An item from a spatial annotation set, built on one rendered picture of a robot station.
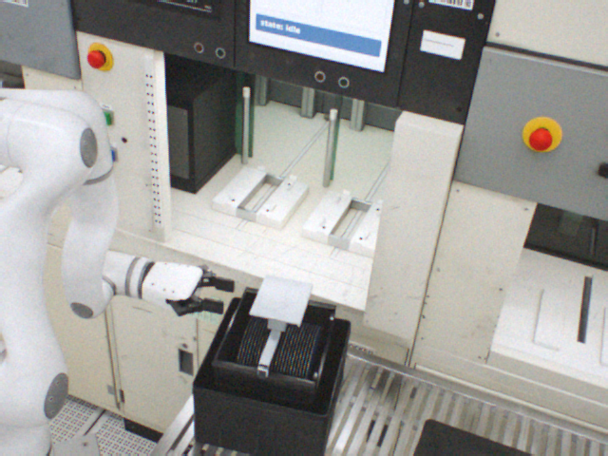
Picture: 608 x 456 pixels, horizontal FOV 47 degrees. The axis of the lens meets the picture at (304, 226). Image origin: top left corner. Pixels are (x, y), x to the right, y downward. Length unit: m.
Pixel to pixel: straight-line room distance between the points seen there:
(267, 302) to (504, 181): 0.51
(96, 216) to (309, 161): 1.02
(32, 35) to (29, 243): 0.76
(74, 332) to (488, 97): 1.50
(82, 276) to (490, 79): 0.83
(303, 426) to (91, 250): 0.53
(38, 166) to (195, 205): 0.98
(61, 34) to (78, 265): 0.58
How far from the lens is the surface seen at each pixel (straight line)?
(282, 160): 2.22
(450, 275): 1.56
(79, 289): 1.39
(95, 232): 1.36
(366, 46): 1.36
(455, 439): 1.50
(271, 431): 1.46
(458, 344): 1.68
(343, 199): 2.00
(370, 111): 2.45
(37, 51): 1.78
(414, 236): 1.46
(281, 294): 1.39
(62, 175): 1.06
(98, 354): 2.33
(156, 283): 1.42
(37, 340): 1.15
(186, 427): 1.60
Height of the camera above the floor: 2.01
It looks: 36 degrees down
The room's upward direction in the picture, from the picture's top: 5 degrees clockwise
